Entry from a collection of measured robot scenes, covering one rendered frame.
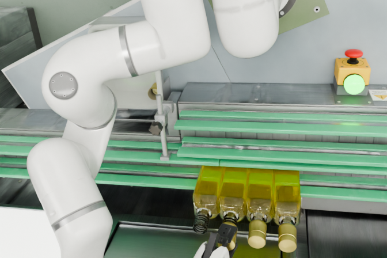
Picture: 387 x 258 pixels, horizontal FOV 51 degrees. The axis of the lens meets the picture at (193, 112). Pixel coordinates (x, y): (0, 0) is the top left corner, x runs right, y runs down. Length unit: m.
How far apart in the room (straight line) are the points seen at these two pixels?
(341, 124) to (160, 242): 0.50
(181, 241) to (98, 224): 0.42
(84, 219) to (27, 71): 0.74
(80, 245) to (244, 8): 0.42
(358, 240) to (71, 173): 0.72
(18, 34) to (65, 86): 1.33
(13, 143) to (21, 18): 0.88
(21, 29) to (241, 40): 1.43
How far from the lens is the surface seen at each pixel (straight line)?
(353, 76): 1.00
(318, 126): 0.92
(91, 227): 0.62
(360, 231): 1.12
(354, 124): 0.95
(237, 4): 0.63
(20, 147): 1.17
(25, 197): 1.34
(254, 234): 0.82
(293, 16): 0.96
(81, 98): 0.63
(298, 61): 1.06
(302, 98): 1.00
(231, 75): 1.08
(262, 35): 0.65
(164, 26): 0.63
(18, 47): 1.94
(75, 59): 0.64
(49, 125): 1.21
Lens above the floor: 1.75
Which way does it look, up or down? 60 degrees down
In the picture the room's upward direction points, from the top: 158 degrees counter-clockwise
